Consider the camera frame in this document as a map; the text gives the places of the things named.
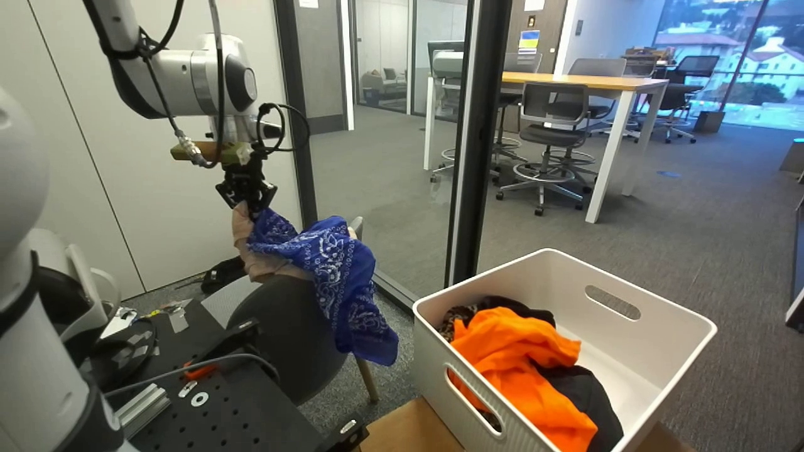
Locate black office chair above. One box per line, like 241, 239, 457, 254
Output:
655, 51, 724, 145

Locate blue patterned bandana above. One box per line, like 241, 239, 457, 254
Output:
246, 209, 403, 369

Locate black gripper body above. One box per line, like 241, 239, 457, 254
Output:
213, 159, 278, 202

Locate black device white stickers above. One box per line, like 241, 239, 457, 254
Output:
84, 322, 163, 375

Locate white paper label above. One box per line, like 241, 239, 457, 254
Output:
167, 303, 194, 336

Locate grey plastic chair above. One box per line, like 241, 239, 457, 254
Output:
199, 216, 385, 409

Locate white plastic bin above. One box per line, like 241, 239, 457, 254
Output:
409, 246, 721, 452

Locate black door frame post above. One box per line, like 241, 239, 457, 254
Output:
447, 0, 513, 287

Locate grey office stool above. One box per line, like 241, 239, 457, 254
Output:
495, 84, 598, 219

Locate brown cardboard box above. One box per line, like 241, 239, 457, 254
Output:
359, 398, 706, 452

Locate yellowish wrist attachment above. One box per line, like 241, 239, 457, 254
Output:
169, 135, 255, 172

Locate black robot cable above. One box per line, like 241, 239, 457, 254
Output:
136, 0, 292, 172

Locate thin grey cable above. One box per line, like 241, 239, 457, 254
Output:
104, 349, 281, 399

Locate wooden-top white table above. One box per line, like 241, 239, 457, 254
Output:
422, 70, 673, 227

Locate aluminium extrusion rail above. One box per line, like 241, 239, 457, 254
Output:
104, 380, 174, 443

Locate orange-handled black clamp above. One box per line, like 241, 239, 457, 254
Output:
179, 317, 266, 384

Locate black garment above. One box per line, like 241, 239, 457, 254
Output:
438, 293, 626, 452

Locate peach shirt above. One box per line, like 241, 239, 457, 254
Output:
229, 199, 292, 285

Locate blue yellow poster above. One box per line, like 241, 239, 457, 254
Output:
517, 27, 542, 59

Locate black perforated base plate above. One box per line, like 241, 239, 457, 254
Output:
79, 296, 373, 452

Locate orange garment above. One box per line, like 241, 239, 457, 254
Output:
449, 303, 600, 452

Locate grey sofa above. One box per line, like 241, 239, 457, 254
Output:
359, 69, 413, 110

